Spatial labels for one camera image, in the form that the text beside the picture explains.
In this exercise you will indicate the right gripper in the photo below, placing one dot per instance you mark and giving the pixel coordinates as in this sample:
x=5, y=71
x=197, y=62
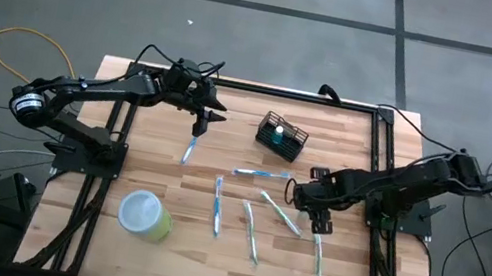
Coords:
x=322, y=194

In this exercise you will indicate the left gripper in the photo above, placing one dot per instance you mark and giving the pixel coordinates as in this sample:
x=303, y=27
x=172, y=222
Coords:
x=184, y=84

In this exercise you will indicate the blue toothbrush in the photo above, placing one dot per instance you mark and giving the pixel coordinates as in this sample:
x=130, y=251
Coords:
x=188, y=150
x=262, y=174
x=216, y=206

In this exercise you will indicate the green toothbrush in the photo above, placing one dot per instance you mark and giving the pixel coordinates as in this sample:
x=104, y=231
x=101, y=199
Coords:
x=317, y=263
x=250, y=232
x=280, y=212

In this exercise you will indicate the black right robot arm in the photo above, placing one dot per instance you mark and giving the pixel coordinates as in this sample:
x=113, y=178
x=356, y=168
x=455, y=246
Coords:
x=422, y=176

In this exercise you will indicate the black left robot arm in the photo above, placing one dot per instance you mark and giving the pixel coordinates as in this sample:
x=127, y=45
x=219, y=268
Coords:
x=97, y=89

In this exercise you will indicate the black hooked clamp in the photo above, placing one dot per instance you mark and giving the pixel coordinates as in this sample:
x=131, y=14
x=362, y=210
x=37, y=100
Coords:
x=330, y=92

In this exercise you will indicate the green plastic cup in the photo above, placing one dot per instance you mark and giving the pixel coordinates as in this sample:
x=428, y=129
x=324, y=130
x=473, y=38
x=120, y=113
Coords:
x=144, y=215

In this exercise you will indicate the black aluminium table frame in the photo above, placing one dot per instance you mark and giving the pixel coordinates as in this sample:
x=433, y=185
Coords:
x=284, y=94

